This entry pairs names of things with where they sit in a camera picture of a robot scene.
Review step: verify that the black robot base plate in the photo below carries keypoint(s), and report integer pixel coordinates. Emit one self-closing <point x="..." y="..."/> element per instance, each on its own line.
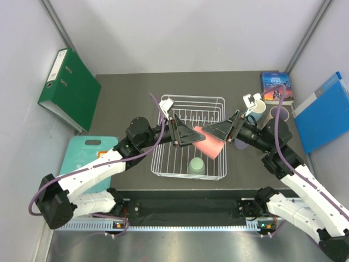
<point x="187" y="207"/>

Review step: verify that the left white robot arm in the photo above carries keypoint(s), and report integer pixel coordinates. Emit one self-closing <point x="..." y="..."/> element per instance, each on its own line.
<point x="61" y="198"/>

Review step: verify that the teal cutting board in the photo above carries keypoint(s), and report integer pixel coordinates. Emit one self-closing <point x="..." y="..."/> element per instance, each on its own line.
<point x="82" y="150"/>

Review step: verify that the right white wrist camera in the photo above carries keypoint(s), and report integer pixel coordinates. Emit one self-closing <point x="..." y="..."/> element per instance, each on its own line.
<point x="250" y="102"/>

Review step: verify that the pink cup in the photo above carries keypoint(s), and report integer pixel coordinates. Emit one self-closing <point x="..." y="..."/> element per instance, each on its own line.
<point x="210" y="146"/>

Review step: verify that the Jane Eyre paperback book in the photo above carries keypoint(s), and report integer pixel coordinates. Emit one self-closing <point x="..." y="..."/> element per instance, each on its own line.
<point x="274" y="85"/>

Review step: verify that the green lever arch binder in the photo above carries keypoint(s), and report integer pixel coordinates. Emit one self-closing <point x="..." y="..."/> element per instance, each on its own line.
<point x="71" y="91"/>

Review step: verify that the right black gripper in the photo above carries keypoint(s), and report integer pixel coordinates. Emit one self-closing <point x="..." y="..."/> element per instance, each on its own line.
<point x="231" y="127"/>

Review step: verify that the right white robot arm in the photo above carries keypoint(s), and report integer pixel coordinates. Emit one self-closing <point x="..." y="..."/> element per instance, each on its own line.
<point x="325" y="220"/>

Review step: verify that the white wire dish rack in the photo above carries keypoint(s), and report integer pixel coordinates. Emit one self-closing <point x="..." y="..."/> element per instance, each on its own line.
<point x="194" y="111"/>

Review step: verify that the purple cup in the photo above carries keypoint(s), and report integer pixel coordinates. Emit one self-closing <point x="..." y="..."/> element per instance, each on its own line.
<point x="240" y="145"/>

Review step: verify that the light blue mug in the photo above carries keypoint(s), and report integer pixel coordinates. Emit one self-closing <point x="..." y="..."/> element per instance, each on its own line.
<point x="257" y="112"/>

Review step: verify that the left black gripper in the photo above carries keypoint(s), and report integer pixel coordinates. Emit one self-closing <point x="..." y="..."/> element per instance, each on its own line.
<point x="181" y="134"/>

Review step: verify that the green cup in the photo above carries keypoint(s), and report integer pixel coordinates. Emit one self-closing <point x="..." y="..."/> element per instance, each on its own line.
<point x="196" y="166"/>

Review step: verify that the grey slotted cable duct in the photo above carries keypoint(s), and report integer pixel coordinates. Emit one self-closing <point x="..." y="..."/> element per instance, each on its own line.
<point x="114" y="226"/>

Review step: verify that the blue plastic folder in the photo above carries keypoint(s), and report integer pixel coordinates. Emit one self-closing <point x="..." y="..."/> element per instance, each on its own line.
<point x="323" y="116"/>

